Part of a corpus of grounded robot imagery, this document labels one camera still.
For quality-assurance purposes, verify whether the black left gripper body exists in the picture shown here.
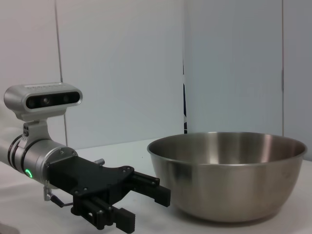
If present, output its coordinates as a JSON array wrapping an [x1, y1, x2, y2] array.
[[46, 156, 136, 205]]

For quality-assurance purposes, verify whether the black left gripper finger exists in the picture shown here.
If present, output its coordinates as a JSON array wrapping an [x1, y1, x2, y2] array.
[[70, 192, 137, 231], [125, 171, 171, 208]]

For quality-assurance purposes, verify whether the stainless steel mixing bowl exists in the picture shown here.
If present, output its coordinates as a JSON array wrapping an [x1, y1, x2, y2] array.
[[147, 132, 308, 223]]

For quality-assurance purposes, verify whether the angled connector with black cable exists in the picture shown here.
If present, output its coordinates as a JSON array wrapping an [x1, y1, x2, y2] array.
[[42, 186, 74, 208]]

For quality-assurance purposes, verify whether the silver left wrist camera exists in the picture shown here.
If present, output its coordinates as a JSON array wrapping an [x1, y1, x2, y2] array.
[[3, 82, 83, 148]]

